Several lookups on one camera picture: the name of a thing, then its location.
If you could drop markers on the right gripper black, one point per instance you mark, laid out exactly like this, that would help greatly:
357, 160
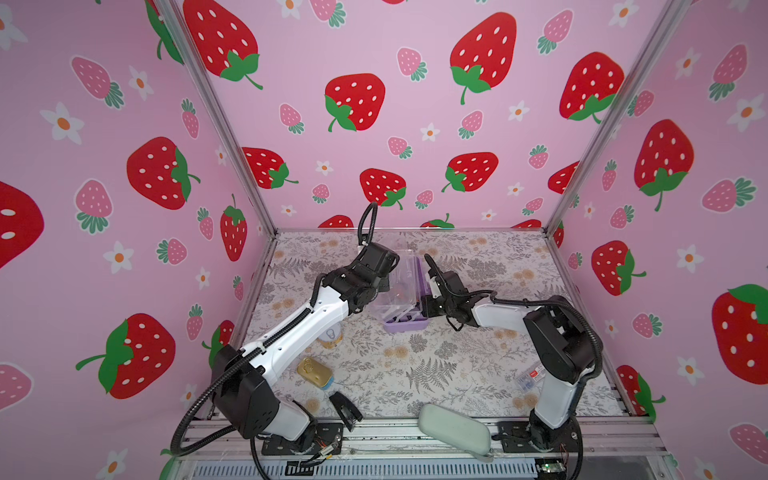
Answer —
426, 305

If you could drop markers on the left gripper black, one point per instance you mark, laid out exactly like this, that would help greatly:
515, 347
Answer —
385, 286

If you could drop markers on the purple plastic tool box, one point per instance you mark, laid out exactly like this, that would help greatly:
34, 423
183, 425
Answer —
399, 309

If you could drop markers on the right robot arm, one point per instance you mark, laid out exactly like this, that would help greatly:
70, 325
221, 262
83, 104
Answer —
568, 348

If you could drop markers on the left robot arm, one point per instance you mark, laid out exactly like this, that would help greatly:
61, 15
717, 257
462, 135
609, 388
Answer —
243, 379

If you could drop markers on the rectangular gold fish tin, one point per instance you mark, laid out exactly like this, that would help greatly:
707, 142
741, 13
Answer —
315, 373

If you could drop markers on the small black clip device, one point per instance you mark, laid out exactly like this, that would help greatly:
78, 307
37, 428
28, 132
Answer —
347, 411

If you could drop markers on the small clear screw bag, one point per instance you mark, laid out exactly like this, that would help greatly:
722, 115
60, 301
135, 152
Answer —
529, 377

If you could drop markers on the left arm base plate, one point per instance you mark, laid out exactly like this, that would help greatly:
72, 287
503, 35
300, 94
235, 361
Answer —
318, 437

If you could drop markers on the aluminium front rail frame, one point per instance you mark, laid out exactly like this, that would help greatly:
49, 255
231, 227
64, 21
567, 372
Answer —
395, 448

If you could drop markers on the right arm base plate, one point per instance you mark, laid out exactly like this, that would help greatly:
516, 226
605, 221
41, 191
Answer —
523, 437

